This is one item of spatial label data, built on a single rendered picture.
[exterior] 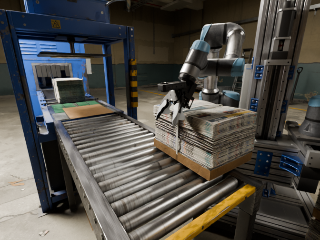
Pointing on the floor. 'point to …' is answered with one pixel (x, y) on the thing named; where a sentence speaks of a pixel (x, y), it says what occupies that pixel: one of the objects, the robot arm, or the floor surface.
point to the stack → (314, 224)
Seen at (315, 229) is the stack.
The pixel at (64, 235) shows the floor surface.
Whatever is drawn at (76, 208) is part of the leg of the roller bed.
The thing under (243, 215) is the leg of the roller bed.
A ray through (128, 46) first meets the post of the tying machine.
